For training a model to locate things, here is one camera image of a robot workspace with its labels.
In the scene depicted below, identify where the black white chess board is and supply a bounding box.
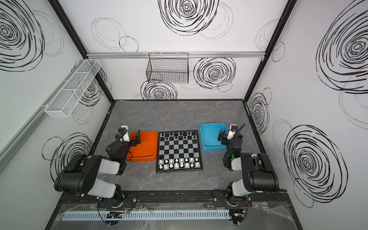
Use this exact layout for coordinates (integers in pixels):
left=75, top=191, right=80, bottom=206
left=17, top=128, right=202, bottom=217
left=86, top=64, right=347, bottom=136
left=156, top=130, right=203, bottom=173

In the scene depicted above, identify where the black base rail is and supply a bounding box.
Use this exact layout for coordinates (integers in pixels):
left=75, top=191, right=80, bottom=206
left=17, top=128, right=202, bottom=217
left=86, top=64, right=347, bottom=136
left=60, top=189, right=291, bottom=209

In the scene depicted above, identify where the white wire shelf basket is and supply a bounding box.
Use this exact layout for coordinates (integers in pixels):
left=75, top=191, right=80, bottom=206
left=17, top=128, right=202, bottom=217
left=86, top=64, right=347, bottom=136
left=45, top=59, right=102, bottom=118

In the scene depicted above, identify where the white slotted cable duct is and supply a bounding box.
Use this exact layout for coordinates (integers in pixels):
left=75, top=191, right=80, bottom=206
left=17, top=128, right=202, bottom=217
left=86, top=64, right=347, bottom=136
left=61, top=210, right=231, bottom=221

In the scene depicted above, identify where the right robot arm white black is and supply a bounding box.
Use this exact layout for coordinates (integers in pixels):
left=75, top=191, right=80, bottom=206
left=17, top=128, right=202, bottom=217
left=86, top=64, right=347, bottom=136
left=218, top=129, right=280, bottom=206

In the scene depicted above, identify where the orange plastic tray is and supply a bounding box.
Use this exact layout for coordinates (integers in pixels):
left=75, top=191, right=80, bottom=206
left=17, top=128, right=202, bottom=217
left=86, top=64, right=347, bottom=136
left=126, top=131, right=158, bottom=163

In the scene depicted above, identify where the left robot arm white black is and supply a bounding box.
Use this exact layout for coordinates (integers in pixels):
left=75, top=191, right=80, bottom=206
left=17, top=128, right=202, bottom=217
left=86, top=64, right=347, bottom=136
left=54, top=126, right=141, bottom=203

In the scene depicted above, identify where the black wire basket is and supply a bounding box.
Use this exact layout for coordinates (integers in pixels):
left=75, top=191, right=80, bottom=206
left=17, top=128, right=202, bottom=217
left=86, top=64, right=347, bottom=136
left=146, top=52, right=189, bottom=84

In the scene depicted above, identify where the blue plastic tray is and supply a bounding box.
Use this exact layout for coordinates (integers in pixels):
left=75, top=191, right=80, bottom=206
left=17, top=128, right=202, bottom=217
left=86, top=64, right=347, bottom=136
left=200, top=123, right=226, bottom=152

